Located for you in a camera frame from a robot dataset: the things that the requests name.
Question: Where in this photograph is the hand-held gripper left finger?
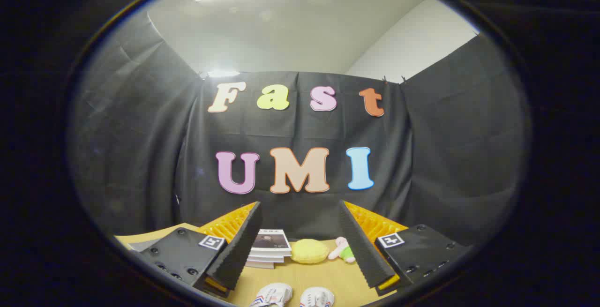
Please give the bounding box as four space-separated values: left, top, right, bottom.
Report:
139 201 263 298

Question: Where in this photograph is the white book with portrait cover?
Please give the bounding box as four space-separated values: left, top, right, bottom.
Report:
251 229 292 253

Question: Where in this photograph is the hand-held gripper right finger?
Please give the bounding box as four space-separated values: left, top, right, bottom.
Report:
338 201 472 297

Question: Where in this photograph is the black backdrop cloth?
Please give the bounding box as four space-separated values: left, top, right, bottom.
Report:
68 9 533 247

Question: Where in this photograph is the pink and green plush toy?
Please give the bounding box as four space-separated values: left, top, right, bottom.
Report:
328 237 357 263

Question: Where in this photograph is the plain white book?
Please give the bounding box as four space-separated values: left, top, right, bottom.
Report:
248 251 285 263

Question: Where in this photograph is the yellow round plush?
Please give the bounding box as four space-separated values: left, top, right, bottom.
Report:
291 239 330 264

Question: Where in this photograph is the white sneaker shoe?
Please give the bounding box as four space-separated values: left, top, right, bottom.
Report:
300 287 335 307
250 283 293 307

